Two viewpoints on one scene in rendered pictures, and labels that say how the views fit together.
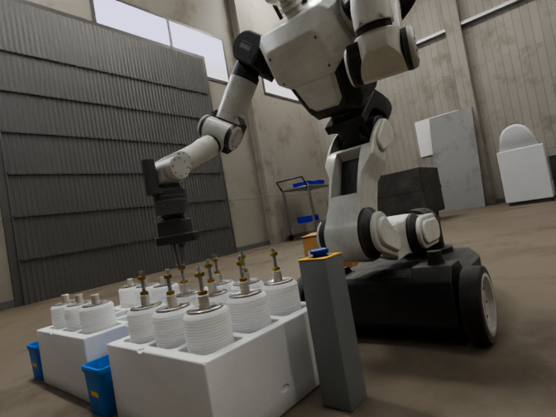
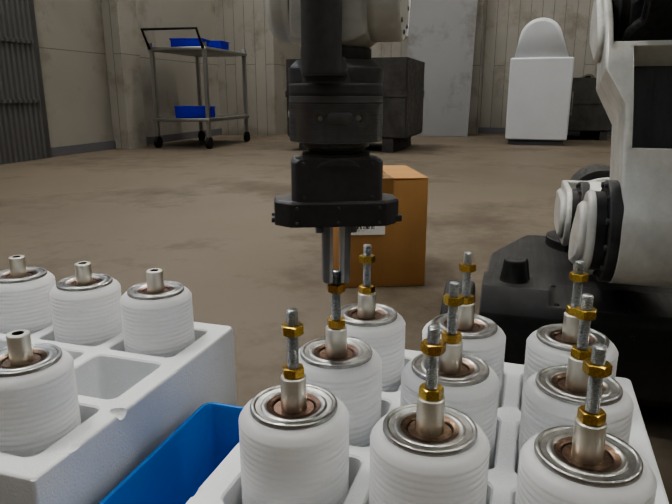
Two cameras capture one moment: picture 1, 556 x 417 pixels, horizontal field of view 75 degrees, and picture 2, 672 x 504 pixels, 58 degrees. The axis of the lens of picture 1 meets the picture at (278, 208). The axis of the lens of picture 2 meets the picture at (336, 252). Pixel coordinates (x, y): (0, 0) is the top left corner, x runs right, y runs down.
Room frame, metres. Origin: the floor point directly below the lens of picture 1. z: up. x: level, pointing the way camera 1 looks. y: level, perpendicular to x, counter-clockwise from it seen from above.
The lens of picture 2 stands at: (0.46, 0.51, 0.51)
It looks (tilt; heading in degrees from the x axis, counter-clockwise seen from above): 15 degrees down; 338
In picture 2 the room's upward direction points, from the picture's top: straight up
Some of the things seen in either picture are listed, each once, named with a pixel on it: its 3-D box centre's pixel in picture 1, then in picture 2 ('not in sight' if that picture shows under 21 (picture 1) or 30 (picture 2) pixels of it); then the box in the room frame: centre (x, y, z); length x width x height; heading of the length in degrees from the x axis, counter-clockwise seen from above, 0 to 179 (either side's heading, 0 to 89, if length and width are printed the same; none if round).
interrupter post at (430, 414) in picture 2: (172, 301); (430, 414); (0.83, 0.27, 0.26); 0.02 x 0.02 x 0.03
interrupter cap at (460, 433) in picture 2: (173, 307); (429, 429); (0.83, 0.27, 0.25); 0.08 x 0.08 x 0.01
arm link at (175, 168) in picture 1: (165, 179); (341, 31); (0.98, 0.29, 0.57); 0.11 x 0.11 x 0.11; 55
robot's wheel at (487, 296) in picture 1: (478, 304); not in sight; (0.97, -0.48, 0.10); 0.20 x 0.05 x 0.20; 142
